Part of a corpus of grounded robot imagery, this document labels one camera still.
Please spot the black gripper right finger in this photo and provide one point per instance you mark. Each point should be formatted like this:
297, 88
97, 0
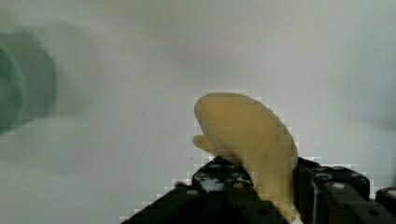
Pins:
338, 195

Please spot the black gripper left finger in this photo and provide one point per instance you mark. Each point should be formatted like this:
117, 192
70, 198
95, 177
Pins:
219, 193

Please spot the yellow banana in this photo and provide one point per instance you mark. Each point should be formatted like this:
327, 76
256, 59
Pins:
246, 133

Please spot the green mug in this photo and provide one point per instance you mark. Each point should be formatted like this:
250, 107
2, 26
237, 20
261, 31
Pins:
28, 80

